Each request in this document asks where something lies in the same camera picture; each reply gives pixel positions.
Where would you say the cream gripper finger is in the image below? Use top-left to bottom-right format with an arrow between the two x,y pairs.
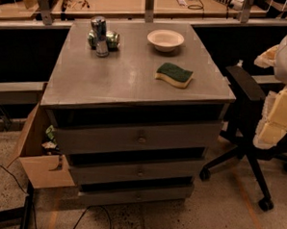
253,87 -> 287,150

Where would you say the top grey drawer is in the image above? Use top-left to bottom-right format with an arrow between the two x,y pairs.
55,121 -> 222,154

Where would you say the green and yellow sponge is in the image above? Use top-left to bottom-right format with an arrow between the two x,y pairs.
154,63 -> 193,89

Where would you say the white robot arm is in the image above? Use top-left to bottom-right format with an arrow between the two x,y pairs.
253,35 -> 287,150

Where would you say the bottom grey drawer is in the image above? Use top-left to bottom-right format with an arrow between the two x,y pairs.
78,184 -> 194,206

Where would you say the wooden background desk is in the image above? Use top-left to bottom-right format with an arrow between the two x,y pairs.
0,0 -> 269,35

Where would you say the middle grey drawer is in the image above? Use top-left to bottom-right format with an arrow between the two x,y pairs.
69,159 -> 204,185

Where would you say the open cardboard box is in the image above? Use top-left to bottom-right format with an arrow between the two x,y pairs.
6,80 -> 82,191

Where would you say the black office chair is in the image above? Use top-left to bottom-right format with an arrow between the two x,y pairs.
199,65 -> 287,212

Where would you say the white ceramic bowl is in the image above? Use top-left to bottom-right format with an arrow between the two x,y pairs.
147,30 -> 184,52

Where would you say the silver redbull can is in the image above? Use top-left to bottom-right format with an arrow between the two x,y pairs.
91,15 -> 109,58

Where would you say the grey drawer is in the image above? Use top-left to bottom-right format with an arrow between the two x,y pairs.
78,184 -> 194,206
69,159 -> 204,185
55,121 -> 222,154

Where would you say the grey drawer cabinet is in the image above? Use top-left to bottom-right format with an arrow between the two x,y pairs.
35,16 -> 241,215

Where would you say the black cable on desk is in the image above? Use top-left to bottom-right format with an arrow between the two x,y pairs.
186,0 -> 205,12

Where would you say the green soda can lying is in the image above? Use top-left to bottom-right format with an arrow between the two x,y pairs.
88,30 -> 119,50

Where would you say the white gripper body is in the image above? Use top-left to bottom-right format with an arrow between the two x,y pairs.
254,45 -> 278,68

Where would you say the black floor cable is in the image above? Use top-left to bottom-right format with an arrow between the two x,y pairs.
0,158 -> 117,229

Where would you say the black metal stand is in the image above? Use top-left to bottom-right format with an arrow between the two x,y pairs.
0,182 -> 35,229

